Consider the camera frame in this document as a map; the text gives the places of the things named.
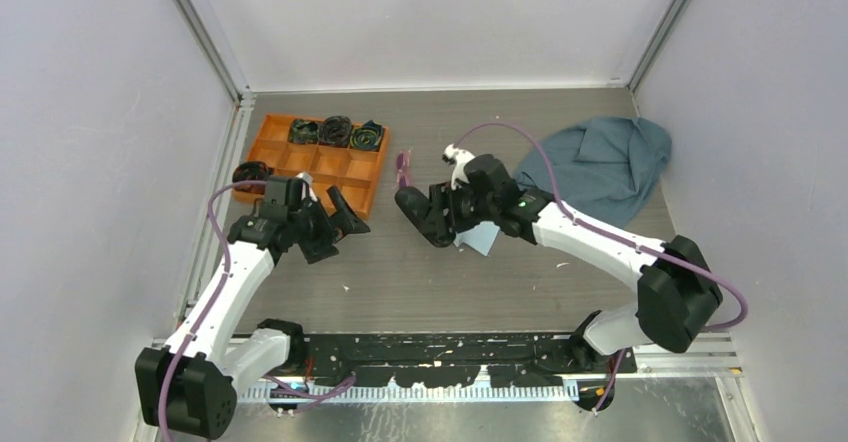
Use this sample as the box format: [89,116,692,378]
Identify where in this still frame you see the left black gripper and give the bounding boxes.
[288,187,368,264]

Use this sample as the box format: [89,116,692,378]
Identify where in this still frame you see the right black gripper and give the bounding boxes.
[419,179,497,239]

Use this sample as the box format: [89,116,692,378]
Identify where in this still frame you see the purple sunglasses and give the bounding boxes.
[395,149,412,188]

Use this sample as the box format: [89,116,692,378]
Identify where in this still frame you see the light blue cleaning cloth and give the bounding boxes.
[453,221,500,257]

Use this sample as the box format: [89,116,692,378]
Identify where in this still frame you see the black glasses case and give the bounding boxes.
[394,186,452,248]

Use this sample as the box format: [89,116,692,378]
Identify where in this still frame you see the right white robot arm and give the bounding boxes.
[407,151,723,373]

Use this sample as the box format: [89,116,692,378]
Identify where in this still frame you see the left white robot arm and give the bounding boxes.
[134,172,370,441]

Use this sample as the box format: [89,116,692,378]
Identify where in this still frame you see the orange compartment tray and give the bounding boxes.
[233,114,390,220]

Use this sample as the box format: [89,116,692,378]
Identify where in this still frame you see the green yellow rolled tie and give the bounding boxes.
[349,120,385,152]

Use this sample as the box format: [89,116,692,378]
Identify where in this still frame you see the dark brown rolled tie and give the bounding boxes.
[318,115,353,148]

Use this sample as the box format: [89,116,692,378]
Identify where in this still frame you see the black orange rolled tie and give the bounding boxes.
[231,161,273,194]

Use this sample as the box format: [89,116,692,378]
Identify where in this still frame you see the dark green rolled tie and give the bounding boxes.
[287,118,320,145]

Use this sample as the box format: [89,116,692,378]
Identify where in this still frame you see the dark teal cloth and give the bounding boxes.
[513,116,672,228]

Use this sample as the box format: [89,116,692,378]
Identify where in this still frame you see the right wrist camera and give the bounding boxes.
[442,144,475,190]

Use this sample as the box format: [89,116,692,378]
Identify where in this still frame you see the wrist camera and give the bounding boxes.
[442,144,475,190]
[296,171,319,202]

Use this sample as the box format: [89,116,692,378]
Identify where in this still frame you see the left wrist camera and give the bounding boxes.
[296,171,319,202]

